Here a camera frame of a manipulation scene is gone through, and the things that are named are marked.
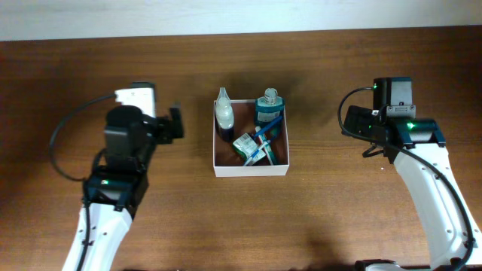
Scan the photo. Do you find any clear pump soap bottle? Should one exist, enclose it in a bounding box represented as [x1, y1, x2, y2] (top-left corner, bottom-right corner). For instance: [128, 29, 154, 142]
[215, 87, 234, 142]

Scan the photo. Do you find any white green soap packet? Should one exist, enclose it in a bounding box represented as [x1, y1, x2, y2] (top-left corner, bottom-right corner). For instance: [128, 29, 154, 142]
[232, 133, 267, 166]

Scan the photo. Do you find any blue disposable razor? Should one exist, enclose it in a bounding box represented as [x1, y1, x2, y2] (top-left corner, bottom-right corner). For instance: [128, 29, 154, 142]
[252, 116, 283, 138]

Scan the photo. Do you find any teal Colgate toothpaste tube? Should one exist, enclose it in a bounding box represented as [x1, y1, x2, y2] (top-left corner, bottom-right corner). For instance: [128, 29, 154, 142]
[256, 127, 279, 166]

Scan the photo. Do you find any blue white toothbrush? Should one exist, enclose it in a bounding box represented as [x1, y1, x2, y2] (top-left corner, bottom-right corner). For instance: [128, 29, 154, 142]
[243, 139, 272, 166]

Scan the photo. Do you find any blue Listerine mouthwash bottle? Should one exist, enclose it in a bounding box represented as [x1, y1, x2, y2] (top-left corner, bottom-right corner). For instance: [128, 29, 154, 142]
[254, 88, 285, 127]

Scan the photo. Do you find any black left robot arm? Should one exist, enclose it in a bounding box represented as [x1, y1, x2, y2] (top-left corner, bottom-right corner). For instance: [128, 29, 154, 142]
[63, 105, 184, 270]

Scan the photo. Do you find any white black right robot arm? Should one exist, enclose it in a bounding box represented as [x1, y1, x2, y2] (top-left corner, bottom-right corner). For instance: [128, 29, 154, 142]
[337, 105, 481, 270]

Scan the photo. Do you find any pink open box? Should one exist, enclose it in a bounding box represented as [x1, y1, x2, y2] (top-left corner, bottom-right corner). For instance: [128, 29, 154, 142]
[212, 99, 290, 177]

